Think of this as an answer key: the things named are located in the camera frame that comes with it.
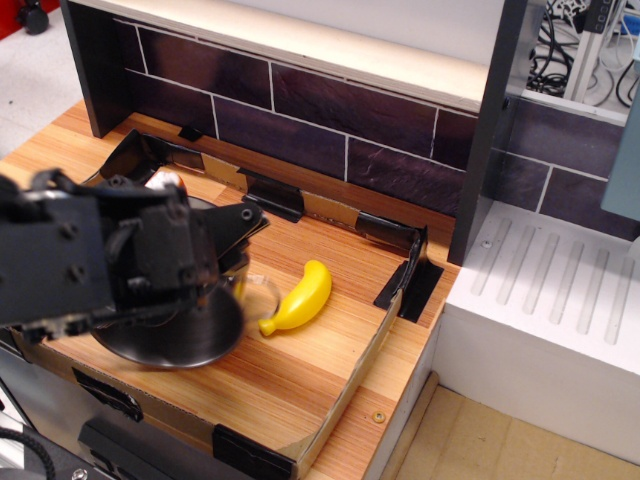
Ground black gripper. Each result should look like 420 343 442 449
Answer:
92 175 269 328

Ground stainless steel pot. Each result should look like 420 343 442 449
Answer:
92 198 282 368

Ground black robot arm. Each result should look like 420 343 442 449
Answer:
1 169 268 343

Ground cardboard fence with black tape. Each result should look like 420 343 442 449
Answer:
0 129 446 480

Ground orange salmon sushi toy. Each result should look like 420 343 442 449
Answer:
144 170 187 192

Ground yellow toy banana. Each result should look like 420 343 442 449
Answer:
258 260 333 336

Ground black chair wheel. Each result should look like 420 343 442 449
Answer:
16 0 49 35

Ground brass screw in table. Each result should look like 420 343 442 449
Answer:
371 411 386 424

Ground dark brick backsplash shelf unit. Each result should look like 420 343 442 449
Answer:
61 1 529 264

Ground white toy sink drainboard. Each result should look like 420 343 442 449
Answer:
433 202 639 463

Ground tangled black cables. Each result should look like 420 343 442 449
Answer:
527 0 640 107

